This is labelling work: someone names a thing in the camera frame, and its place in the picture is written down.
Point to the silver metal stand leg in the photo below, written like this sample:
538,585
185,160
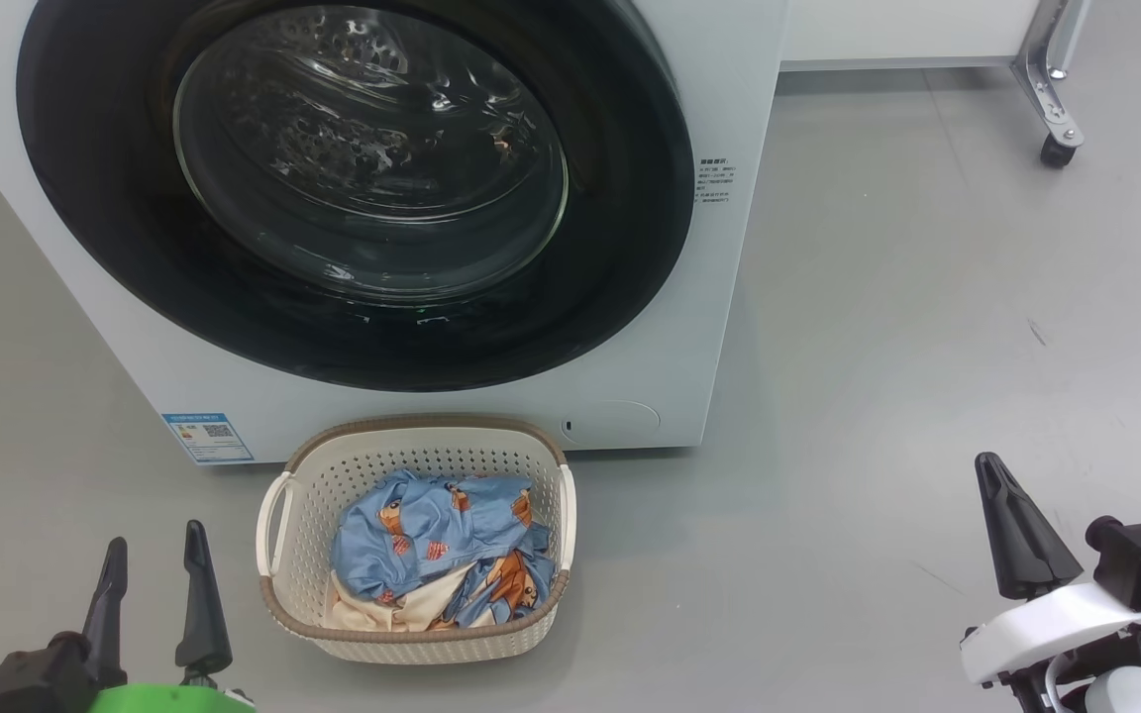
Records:
1046,99

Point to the blue energy label sticker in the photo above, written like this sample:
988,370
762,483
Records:
209,436

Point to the round dark glass washer door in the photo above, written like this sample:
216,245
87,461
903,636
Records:
610,248

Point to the white front-load washing machine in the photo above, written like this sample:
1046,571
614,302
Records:
263,396

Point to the black caster wheel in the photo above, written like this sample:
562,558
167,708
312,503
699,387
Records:
1056,152

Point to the blue bear-print garment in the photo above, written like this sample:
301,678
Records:
432,525

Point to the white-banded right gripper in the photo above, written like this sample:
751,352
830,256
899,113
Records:
1046,629

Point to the cream perforated plastic laundry basket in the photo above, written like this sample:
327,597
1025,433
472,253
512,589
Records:
432,451

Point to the cream plain garment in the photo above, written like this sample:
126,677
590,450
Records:
402,609

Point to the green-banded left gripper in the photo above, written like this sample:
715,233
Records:
174,701

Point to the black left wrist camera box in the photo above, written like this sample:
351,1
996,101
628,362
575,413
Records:
36,678

